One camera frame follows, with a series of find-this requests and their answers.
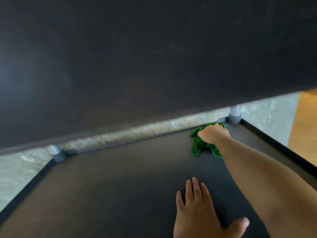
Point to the person's right forearm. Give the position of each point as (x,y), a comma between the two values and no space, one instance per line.
(260,178)

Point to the person's left little finger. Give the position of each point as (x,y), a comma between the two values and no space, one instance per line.
(180,199)

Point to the white rack pole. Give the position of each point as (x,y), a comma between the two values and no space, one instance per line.
(235,109)

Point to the grey plastic rack connector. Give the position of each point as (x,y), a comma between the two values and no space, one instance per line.
(234,118)
(60,156)

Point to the person's left thumb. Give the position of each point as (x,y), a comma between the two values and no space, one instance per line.
(237,226)

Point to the person's right hand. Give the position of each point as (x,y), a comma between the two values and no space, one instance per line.
(212,136)

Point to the person's left hand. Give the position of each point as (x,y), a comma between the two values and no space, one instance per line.
(198,218)

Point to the person's left middle finger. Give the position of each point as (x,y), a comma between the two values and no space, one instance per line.
(197,189)

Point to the person's right fingers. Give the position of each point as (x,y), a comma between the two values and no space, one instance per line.
(216,125)

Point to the dark fabric rack shelf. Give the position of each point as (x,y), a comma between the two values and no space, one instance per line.
(138,61)
(118,190)

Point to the green cleaning cloth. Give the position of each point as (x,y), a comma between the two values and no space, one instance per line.
(199,146)

